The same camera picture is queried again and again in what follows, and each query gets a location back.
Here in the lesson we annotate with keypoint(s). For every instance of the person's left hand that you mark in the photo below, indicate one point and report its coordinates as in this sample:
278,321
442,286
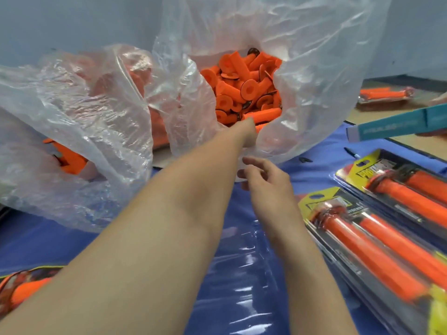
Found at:
239,139

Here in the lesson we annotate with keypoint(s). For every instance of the person's right hand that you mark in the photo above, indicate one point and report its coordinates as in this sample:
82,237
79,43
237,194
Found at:
272,195

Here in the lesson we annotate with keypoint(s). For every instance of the yellow black backing card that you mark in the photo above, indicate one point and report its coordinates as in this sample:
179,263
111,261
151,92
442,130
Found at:
7,275

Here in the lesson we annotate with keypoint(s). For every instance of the person's left forearm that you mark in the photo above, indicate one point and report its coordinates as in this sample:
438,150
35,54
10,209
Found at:
140,261

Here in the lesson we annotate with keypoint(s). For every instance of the person's right forearm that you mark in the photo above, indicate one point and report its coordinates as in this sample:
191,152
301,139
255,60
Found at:
314,289

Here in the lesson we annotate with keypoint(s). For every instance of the sealed yellow card package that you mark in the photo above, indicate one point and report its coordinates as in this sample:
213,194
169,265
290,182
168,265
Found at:
321,202

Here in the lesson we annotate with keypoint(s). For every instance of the white marker pen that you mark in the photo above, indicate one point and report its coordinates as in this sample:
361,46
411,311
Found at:
351,152

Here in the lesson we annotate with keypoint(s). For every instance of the large clear plastic bag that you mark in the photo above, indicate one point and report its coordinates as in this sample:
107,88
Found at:
335,52

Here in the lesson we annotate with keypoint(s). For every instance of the teal white cardboard box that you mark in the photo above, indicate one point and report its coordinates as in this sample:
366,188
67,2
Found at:
398,123

